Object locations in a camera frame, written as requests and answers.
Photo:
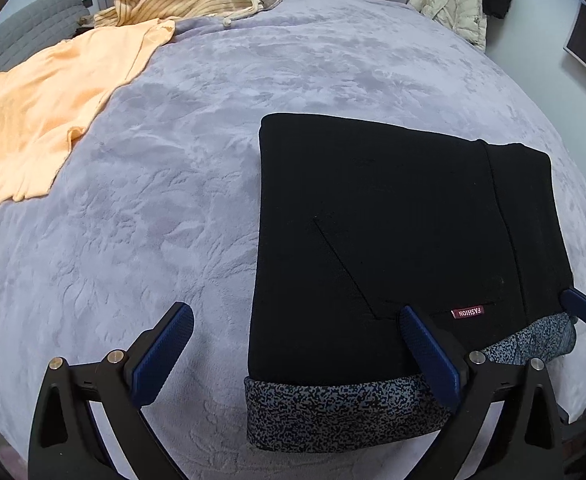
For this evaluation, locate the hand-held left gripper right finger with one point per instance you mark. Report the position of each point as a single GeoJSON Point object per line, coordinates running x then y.
{"type": "Point", "coordinates": [430, 355]}

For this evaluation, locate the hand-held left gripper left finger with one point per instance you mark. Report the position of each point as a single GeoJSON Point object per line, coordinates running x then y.
{"type": "Point", "coordinates": [165, 350]}

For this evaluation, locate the black pants with grey lining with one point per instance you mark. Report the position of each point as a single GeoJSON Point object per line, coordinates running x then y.
{"type": "Point", "coordinates": [373, 210]}

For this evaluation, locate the lavender plush blanket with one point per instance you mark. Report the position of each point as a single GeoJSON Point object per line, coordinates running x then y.
{"type": "Point", "coordinates": [173, 210]}

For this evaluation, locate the orange t-shirt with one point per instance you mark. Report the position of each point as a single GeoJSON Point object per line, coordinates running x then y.
{"type": "Point", "coordinates": [48, 100]}

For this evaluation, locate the white puffer jacket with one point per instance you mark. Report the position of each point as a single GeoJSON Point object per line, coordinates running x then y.
{"type": "Point", "coordinates": [458, 5]}

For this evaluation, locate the grey padded headboard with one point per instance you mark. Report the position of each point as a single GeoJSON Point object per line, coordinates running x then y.
{"type": "Point", "coordinates": [33, 15]}

